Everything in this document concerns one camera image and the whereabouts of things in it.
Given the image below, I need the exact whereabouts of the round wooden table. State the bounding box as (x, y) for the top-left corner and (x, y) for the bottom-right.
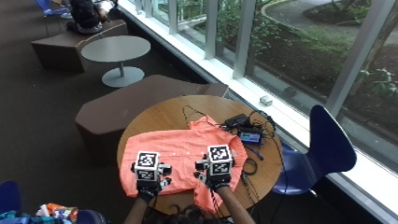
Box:
(115, 94), (284, 217)

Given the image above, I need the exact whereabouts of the white window frame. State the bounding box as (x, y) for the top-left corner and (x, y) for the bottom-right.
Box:
(117, 0), (398, 224)

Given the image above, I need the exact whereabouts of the blue pen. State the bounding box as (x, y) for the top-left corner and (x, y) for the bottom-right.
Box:
(244, 145), (266, 161)

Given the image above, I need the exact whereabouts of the blue chair with thin legs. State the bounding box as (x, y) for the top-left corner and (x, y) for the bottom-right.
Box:
(33, 0), (71, 37)

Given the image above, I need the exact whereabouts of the small white box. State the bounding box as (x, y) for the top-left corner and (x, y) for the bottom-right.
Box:
(258, 95), (274, 107)

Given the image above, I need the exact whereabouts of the dark blue chair back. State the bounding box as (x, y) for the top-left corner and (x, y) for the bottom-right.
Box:
(0, 180), (23, 217)

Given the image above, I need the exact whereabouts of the round grey pedestal table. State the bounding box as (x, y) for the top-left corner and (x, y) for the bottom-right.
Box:
(79, 35), (151, 89)

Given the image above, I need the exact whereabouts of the white marker cube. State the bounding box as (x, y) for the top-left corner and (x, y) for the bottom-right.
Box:
(205, 144), (235, 177)
(134, 150), (161, 182)

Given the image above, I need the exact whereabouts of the pile of colourful clothes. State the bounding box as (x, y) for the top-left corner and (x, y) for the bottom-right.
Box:
(0, 203), (79, 224)

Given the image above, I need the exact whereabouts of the large brown upholstered bench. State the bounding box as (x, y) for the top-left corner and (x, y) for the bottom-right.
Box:
(74, 74), (230, 166)

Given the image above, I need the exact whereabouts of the coiled black cable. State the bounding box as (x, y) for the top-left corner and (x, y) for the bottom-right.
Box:
(240, 157), (259, 176)

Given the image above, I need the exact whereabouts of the dark blue shell chair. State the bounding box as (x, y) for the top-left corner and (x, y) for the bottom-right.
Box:
(271, 104), (358, 197)

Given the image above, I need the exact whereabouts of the black power box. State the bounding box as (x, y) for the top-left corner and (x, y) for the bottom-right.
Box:
(222, 113), (250, 129)

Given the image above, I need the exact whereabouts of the black cable bundle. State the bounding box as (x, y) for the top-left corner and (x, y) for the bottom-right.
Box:
(247, 109), (288, 162)

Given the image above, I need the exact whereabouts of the orange button shirt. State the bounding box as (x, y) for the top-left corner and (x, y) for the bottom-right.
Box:
(118, 115), (248, 215)

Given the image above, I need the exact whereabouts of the thin black cable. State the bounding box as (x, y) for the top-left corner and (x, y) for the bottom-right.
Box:
(181, 105), (218, 126)

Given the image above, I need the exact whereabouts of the person's right hand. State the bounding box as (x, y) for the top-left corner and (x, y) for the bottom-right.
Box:
(193, 154), (236, 191)

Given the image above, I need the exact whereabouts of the small black screen device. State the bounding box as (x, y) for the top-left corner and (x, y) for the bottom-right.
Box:
(236, 126), (264, 147)

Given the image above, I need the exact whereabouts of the small brown upholstered bench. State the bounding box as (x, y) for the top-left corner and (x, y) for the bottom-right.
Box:
(29, 19), (130, 74)

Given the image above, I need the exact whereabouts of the person's left hand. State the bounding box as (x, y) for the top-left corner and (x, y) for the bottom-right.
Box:
(130, 161), (174, 203)

